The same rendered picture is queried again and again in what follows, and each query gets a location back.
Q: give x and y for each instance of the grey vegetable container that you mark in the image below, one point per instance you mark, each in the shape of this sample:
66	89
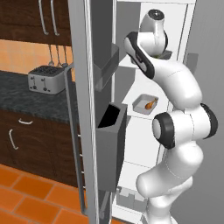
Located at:
166	54

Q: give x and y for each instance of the large grey door bin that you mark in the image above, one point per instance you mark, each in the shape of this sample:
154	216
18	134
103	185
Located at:
109	154

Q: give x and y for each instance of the clear freezer drawer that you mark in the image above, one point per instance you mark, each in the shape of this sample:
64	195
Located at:
128	198

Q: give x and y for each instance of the brown chicken drumstick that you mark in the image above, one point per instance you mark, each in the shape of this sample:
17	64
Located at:
150	104

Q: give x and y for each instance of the dark wood drawer front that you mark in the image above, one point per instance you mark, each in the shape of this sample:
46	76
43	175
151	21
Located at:
38	124

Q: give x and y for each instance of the grey meat container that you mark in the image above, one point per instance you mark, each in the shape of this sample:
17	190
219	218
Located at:
139	105

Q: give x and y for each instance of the dark wood base cupboard door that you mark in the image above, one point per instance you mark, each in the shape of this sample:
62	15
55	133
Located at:
32	151

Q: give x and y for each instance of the small grey door bin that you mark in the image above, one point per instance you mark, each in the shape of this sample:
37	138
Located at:
106	67

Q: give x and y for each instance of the grey freezer door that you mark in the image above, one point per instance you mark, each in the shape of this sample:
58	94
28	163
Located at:
83	87

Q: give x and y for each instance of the silver toaster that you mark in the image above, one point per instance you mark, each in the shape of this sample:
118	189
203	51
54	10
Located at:
45	80

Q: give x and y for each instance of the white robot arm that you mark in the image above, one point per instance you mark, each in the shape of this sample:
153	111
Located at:
178	87

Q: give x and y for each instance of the white freezer compartment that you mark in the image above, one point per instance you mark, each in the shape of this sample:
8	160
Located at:
140	143

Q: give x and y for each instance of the hanging silver utensil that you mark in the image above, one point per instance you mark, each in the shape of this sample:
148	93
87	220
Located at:
58	57
51	57

